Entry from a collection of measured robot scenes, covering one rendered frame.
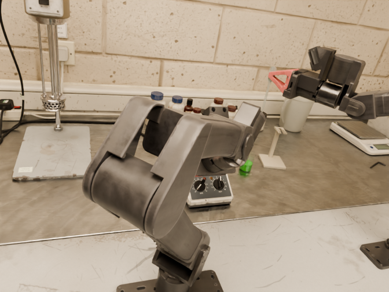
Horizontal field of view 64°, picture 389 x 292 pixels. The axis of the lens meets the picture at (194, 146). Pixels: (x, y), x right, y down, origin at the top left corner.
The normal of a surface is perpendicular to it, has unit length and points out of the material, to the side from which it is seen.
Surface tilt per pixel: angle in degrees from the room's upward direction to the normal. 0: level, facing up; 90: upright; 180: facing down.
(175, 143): 44
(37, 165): 0
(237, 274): 0
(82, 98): 90
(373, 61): 90
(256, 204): 0
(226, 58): 90
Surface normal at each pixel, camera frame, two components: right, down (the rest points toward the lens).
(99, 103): 0.30, 0.50
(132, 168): 0.03, -0.75
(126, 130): -0.23, -0.38
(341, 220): 0.15, -0.87
